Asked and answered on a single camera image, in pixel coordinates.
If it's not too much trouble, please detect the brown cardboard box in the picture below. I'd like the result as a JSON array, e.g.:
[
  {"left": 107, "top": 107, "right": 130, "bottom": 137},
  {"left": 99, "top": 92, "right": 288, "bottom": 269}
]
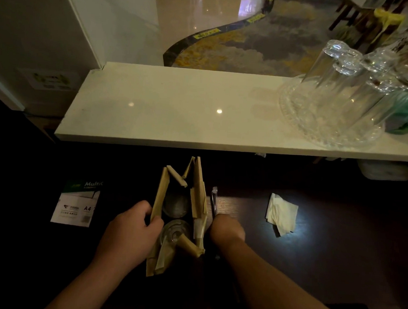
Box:
[{"left": 145, "top": 154, "right": 211, "bottom": 280}]

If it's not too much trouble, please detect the dark wooden chair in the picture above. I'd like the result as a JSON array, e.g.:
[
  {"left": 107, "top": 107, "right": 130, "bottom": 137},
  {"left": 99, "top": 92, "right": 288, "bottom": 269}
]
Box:
[
  {"left": 328, "top": 0, "right": 376, "bottom": 34},
  {"left": 352, "top": 0, "right": 408, "bottom": 56}
]

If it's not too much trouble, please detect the white green paper ream pack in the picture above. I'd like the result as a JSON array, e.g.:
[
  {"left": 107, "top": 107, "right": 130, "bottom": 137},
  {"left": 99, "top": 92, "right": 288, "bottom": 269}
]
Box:
[{"left": 50, "top": 178, "right": 104, "bottom": 229}]

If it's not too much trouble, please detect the person's right hand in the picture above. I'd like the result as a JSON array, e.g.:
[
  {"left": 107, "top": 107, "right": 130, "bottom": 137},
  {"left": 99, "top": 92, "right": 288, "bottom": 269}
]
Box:
[{"left": 208, "top": 213, "right": 248, "bottom": 250}]

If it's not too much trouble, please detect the clear plastic pen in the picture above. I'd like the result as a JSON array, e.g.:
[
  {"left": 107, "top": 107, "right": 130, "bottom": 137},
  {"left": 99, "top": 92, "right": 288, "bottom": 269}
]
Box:
[{"left": 210, "top": 186, "right": 219, "bottom": 219}]

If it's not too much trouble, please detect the person's left forearm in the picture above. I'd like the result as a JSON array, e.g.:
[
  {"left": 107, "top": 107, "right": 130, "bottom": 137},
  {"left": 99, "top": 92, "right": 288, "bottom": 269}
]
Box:
[{"left": 43, "top": 253, "right": 132, "bottom": 309}]

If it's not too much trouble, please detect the yellow cloth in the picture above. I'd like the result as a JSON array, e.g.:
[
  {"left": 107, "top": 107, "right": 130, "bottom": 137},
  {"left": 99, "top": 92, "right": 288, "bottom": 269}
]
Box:
[{"left": 371, "top": 7, "right": 406, "bottom": 46}]

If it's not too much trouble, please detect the crumpled white paper napkin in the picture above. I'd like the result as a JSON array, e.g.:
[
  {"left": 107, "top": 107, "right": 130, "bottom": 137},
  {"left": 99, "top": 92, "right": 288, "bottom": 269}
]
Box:
[{"left": 264, "top": 192, "right": 300, "bottom": 238}]

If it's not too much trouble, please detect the clear drinking glass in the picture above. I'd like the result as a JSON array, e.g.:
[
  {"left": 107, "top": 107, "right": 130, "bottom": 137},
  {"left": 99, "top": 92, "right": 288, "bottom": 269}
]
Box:
[
  {"left": 161, "top": 191, "right": 191, "bottom": 219},
  {"left": 158, "top": 218, "right": 193, "bottom": 249}
]

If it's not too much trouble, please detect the person's left hand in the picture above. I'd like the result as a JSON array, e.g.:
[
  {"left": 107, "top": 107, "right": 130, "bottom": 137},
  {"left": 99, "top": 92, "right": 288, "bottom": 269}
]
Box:
[{"left": 95, "top": 198, "right": 166, "bottom": 274}]

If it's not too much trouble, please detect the person's right forearm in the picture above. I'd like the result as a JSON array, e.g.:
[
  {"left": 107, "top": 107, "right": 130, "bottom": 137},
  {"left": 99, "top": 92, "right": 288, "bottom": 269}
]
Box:
[{"left": 215, "top": 235, "right": 354, "bottom": 309}]

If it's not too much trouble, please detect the white plastic container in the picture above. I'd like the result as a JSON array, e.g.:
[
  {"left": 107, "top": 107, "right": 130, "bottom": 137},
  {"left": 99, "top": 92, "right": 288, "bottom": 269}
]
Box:
[{"left": 356, "top": 159, "right": 408, "bottom": 182}]

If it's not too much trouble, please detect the clear upturned glass tumbler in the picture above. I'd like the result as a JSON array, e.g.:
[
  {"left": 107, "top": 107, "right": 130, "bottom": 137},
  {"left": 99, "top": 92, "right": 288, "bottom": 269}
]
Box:
[
  {"left": 371, "top": 64, "right": 408, "bottom": 131},
  {"left": 347, "top": 46, "right": 400, "bottom": 137},
  {"left": 300, "top": 37, "right": 352, "bottom": 113},
  {"left": 323, "top": 52, "right": 364, "bottom": 129}
]

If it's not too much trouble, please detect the white wall sticker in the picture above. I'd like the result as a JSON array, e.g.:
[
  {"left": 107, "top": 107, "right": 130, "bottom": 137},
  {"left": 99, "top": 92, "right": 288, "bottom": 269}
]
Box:
[{"left": 18, "top": 67, "right": 80, "bottom": 93}]

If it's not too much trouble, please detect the round patterned glass tray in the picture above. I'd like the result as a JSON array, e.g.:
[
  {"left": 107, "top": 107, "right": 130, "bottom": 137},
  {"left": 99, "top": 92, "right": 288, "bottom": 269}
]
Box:
[{"left": 276, "top": 73, "right": 388, "bottom": 151}]

